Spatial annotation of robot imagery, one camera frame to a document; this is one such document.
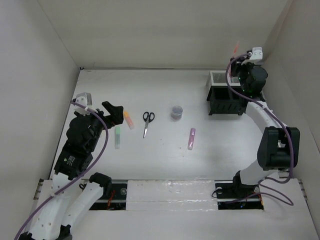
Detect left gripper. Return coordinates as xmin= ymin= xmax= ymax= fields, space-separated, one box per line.
xmin=76 ymin=101 xmax=123 ymax=151

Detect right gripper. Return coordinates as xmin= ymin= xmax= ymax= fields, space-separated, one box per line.
xmin=229 ymin=57 xmax=254 ymax=93

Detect orange pen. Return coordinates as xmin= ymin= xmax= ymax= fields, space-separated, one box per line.
xmin=231 ymin=41 xmax=240 ymax=58

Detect jar of paper clips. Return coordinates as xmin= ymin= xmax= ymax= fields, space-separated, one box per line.
xmin=171 ymin=105 xmax=183 ymax=120

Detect purple highlighter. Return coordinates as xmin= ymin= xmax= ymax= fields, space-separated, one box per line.
xmin=187 ymin=128 xmax=196 ymax=150

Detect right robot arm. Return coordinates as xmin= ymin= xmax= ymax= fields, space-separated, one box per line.
xmin=225 ymin=54 xmax=300 ymax=202

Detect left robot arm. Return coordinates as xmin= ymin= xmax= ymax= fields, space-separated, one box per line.
xmin=14 ymin=99 xmax=124 ymax=240

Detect orange highlighter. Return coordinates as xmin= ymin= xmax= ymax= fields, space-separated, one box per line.
xmin=123 ymin=111 xmax=135 ymax=130

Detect green highlighter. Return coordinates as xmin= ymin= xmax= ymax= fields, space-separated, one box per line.
xmin=114 ymin=126 xmax=121 ymax=149

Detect white organizer box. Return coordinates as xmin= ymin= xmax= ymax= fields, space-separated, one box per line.
xmin=206 ymin=70 xmax=241 ymax=88

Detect black organizer box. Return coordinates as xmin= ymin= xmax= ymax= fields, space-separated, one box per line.
xmin=206 ymin=86 xmax=248 ymax=116

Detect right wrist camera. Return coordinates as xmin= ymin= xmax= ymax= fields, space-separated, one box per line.
xmin=247 ymin=47 xmax=263 ymax=63

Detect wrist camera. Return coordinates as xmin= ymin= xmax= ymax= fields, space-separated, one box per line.
xmin=247 ymin=47 xmax=263 ymax=63
xmin=73 ymin=92 xmax=92 ymax=116

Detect black handled scissors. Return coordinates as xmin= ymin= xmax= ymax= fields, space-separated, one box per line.
xmin=142 ymin=111 xmax=155 ymax=138

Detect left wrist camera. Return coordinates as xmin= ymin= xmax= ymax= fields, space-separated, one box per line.
xmin=73 ymin=92 xmax=92 ymax=116

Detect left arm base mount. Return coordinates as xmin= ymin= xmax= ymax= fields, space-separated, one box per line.
xmin=78 ymin=172 xmax=128 ymax=211

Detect aluminium rail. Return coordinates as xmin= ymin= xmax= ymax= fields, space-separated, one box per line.
xmin=249 ymin=65 xmax=288 ymax=176

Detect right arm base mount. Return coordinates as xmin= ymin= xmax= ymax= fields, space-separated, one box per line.
xmin=211 ymin=180 xmax=264 ymax=211

